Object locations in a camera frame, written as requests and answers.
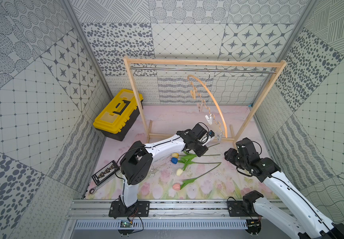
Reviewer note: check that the silver wrench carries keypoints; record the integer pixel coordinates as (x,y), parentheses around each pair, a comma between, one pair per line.
(94,189)

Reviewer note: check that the circuit board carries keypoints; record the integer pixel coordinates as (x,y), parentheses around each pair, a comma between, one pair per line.
(253,227)
(125,228)

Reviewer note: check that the floral table mat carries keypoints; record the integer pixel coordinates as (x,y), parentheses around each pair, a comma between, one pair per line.
(208,177)

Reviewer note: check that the white tulip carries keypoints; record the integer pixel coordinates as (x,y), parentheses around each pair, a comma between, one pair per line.
(179,172)

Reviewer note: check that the aluminium rail frame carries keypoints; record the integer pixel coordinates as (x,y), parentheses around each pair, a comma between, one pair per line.
(159,209)

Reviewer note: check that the pink tulip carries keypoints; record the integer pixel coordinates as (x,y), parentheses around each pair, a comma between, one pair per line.
(180,186)

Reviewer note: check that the grey clothespin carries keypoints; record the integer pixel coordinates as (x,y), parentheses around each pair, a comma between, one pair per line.
(219,135)

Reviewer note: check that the yellow tulip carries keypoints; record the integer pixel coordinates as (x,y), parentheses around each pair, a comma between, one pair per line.
(187,154)

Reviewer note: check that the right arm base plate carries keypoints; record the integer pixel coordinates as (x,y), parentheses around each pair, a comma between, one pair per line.
(236,209)

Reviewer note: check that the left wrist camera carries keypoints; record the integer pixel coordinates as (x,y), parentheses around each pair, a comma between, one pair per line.
(210,134)

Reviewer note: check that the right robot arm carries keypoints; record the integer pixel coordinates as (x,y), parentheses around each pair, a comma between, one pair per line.
(304,222)

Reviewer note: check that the yellow black toolbox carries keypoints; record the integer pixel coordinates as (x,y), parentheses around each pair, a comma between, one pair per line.
(118,116)

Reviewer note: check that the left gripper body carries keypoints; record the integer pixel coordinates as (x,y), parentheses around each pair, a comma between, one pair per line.
(201,148)

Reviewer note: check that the blue tulip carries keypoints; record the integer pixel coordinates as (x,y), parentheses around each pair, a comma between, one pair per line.
(187,162)

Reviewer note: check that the metal rack rod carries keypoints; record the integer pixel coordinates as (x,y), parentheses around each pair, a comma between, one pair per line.
(201,70)

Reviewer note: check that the right circuit board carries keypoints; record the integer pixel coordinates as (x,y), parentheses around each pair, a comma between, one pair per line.
(253,227)

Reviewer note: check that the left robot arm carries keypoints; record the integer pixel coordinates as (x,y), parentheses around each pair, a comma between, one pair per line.
(136,162)

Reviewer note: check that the white clothespin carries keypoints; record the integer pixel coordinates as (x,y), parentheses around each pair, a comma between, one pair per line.
(209,119)

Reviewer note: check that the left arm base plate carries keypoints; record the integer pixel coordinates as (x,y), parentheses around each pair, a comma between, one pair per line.
(140,208)

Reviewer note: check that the left circuit board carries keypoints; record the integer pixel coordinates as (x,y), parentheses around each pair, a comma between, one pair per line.
(125,228)

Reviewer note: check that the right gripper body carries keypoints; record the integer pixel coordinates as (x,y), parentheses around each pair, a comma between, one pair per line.
(233,157)

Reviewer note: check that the wooden wavy clothes hanger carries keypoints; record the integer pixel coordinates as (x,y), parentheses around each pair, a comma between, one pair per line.
(220,124)

